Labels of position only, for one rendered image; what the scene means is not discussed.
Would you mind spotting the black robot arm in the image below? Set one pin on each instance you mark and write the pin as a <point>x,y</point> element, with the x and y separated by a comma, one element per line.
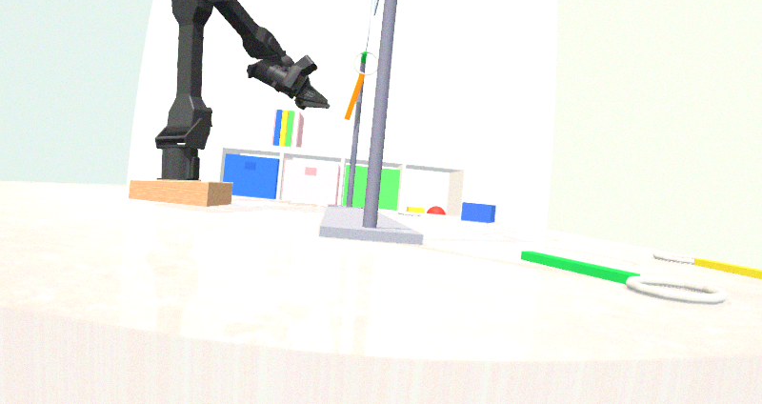
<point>189,119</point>

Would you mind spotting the white loop with green handle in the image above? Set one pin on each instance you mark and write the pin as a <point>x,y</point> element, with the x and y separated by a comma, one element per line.
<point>633,281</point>

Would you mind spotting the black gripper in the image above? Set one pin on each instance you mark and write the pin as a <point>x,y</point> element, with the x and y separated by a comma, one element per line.
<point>292,83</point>

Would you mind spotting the orange handle with grey loop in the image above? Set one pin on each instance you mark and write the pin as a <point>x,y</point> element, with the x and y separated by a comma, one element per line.
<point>358,84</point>

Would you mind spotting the blue rectangular block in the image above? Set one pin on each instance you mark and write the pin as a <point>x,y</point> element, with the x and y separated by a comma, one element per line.
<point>478,212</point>

